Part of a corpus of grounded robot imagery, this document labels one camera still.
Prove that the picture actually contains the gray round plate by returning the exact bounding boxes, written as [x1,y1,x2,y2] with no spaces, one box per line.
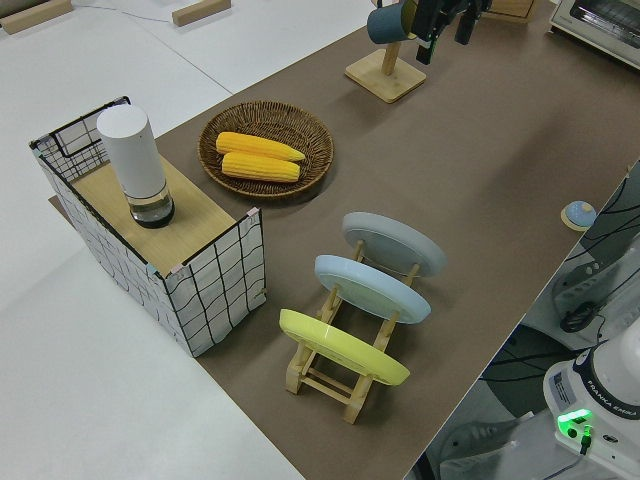
[341,211,447,281]

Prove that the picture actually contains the white cylindrical container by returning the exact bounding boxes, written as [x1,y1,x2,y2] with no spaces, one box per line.
[96,103,177,230]

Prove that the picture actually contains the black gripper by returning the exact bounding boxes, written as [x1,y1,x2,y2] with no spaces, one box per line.
[416,0,494,65]

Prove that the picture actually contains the dark blue mug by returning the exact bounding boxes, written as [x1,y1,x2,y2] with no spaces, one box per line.
[366,0,419,45]

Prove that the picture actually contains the yellow corn cob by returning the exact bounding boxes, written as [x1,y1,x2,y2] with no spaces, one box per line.
[215,131,307,163]
[220,151,302,183]

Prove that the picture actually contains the yellow round plate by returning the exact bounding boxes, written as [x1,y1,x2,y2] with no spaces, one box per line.
[278,308,412,387]

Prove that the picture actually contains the brown table mat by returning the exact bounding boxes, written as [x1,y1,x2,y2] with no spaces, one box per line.
[47,0,640,480]

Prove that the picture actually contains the wooden mug tree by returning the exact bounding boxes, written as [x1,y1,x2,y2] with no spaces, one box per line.
[343,0,428,105]

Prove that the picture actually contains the cream toaster oven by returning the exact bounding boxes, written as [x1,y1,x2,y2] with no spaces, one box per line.
[546,0,640,69]

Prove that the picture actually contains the long wooden block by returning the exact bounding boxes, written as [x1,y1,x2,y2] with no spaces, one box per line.
[171,0,233,28]
[0,0,75,36]

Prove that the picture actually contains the blue call bell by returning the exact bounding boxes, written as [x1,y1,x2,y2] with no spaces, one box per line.
[560,199,597,232]

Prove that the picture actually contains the brown wicker basket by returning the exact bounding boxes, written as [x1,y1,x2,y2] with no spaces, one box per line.
[198,101,335,202]

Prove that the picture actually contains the black cable plug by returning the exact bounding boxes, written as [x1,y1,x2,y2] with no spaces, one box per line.
[559,302,599,334]

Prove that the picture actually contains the low wooden plate rack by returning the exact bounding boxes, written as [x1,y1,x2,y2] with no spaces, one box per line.
[284,238,422,425]

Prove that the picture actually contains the wire grid box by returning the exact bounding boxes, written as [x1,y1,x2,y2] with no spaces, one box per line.
[28,94,265,359]

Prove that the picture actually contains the light blue round plate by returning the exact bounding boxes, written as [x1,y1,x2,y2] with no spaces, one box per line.
[313,254,432,326]

